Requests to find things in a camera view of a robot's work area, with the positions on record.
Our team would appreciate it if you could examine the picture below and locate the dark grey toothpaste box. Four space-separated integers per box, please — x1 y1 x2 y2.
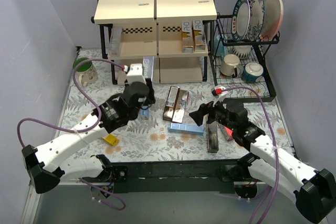
206 122 219 153

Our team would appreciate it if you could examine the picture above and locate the black gold toothpaste box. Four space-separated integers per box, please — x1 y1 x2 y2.
162 86 180 122

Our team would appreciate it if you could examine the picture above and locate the brown red toothpaste box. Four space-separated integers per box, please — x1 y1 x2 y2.
172 90 189 123

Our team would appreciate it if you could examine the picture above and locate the silver white toothpaste box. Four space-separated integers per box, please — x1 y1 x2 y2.
142 56 154 82

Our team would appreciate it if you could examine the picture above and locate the silver striped toothpaste box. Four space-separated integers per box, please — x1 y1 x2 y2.
108 26 123 56

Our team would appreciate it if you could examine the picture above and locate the orange RO toothpaste box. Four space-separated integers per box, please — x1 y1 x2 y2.
181 21 194 54

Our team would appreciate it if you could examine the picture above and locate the silver RO toothpaste box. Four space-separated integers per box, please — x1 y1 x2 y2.
193 20 206 51

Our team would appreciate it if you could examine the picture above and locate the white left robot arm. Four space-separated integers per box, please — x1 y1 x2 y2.
22 78 155 194

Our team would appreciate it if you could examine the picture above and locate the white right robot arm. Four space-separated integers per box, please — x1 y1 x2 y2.
189 101 335 223

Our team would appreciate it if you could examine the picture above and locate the beige three-tier shelf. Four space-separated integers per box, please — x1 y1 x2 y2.
91 0 217 83

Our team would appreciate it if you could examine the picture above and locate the light blue toothpaste box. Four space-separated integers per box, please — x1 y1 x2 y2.
140 106 150 120

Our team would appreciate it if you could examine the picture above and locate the small yellow box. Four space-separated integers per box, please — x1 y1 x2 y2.
103 134 119 146

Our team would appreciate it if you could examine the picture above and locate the light blue mug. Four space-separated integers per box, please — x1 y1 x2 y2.
214 34 228 58

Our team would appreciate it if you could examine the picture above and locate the white bowl blue pattern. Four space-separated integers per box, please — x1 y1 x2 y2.
232 45 252 59

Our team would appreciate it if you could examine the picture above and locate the green floral mug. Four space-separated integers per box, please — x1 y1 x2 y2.
76 61 98 87

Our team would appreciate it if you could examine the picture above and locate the teal rimmed plate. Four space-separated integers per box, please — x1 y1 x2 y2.
231 0 250 42

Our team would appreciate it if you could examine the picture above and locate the pink beige plate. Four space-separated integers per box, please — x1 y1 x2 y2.
259 0 284 41

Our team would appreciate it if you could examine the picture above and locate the blue floral plate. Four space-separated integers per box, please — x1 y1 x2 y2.
246 0 265 41

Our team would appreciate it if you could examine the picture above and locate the cream mug black handle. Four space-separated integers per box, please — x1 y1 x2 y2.
220 54 240 78

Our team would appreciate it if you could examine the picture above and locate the black wire dish rack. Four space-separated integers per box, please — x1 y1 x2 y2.
207 14 280 103

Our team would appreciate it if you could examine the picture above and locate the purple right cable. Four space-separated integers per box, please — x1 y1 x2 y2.
223 86 278 224

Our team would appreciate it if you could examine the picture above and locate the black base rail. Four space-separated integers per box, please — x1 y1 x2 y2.
30 155 314 193

